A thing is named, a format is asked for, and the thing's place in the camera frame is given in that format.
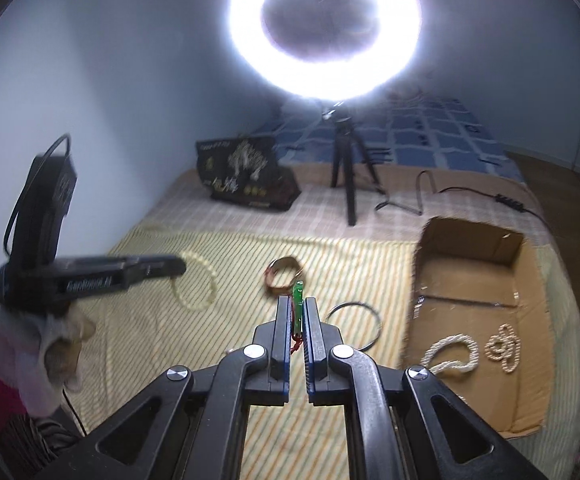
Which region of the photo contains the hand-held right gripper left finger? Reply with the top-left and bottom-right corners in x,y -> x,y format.
35,296 -> 293,480

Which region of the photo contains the green bangle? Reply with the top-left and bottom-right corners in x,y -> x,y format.
290,280 -> 307,357

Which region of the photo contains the cream bead necklace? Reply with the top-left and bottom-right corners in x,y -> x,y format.
169,251 -> 219,311

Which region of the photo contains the cardboard box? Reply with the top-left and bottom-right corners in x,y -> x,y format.
400,216 -> 556,442

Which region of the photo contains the thin metal hairpin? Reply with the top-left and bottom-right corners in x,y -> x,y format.
419,294 -> 516,309

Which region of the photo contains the ring light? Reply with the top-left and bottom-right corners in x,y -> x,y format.
217,0 -> 429,104

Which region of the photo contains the person's left hand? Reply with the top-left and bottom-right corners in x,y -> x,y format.
0,304 -> 97,417

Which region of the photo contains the black cable bundle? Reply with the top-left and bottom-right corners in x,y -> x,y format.
0,394 -> 92,463

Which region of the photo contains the coiled cream bead bracelet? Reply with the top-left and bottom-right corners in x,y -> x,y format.
484,323 -> 523,374

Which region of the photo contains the black cable with switch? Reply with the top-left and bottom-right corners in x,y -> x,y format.
374,169 -> 544,222

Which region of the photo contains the dark printed bag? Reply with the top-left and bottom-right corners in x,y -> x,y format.
195,134 -> 302,214

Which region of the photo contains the black tripod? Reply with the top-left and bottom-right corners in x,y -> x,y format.
321,104 -> 387,227

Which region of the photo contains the yellow striped blanket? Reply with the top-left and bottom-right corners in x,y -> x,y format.
67,222 -> 580,480

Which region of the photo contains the white pearl necklace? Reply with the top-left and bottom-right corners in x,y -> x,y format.
420,333 -> 478,376

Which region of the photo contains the beige checked sheet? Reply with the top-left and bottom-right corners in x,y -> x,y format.
104,161 -> 546,263

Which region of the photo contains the brown leather bracelet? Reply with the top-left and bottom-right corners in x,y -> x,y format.
263,256 -> 305,295

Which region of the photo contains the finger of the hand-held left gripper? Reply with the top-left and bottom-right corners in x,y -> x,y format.
120,254 -> 189,285

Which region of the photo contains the blue checkered blanket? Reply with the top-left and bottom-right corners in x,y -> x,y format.
261,94 -> 526,184

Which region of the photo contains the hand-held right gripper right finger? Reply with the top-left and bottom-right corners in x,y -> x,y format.
304,296 -> 550,480

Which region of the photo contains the thin dark metal bangle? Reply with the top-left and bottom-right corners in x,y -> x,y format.
326,301 -> 383,352

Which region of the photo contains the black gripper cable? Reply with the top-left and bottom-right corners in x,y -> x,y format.
2,133 -> 72,257

